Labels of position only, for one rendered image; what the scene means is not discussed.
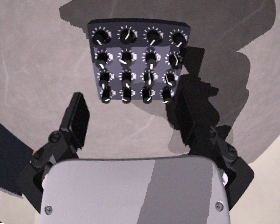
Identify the black knob box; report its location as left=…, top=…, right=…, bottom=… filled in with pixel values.
left=87, top=18, right=191, bottom=104

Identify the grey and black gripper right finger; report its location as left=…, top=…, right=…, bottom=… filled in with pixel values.
left=175, top=88, right=254, bottom=211

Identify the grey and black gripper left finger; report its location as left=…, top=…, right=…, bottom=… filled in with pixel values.
left=16, top=92, right=90, bottom=214

